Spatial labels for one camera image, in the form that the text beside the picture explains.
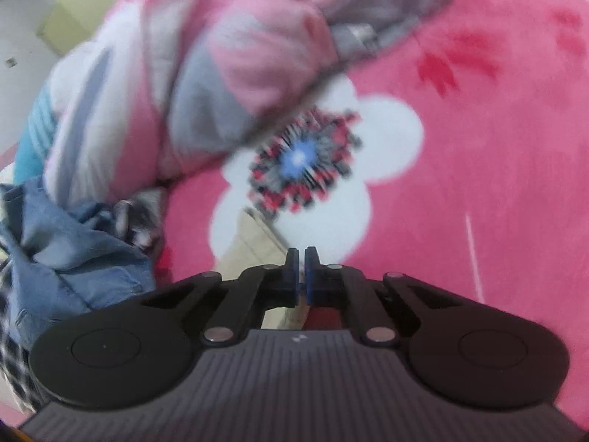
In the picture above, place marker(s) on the black white plaid shirt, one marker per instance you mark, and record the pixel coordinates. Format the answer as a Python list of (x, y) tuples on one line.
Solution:
[(9, 368)]

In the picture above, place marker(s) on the khaki pants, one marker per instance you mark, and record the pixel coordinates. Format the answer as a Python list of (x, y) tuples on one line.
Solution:
[(257, 248)]

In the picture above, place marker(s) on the blue denim jeans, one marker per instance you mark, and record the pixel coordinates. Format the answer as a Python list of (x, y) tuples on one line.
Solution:
[(69, 248)]

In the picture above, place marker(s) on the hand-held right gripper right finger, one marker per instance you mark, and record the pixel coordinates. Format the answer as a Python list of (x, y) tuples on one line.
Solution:
[(310, 281)]

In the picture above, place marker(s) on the pink rabbit print quilt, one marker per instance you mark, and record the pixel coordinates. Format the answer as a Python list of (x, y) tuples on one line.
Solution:
[(230, 55)]

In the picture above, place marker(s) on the pale yellow wardrobe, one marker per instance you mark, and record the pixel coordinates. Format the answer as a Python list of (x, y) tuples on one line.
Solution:
[(87, 14)]

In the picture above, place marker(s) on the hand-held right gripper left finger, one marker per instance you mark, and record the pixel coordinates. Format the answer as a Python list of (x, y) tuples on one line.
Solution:
[(293, 281)]

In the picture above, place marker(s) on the turquoise striped garment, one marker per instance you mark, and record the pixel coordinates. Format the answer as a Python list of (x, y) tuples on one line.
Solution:
[(32, 147)]

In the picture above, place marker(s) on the pink floral blanket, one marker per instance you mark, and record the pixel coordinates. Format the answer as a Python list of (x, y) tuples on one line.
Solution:
[(460, 170)]

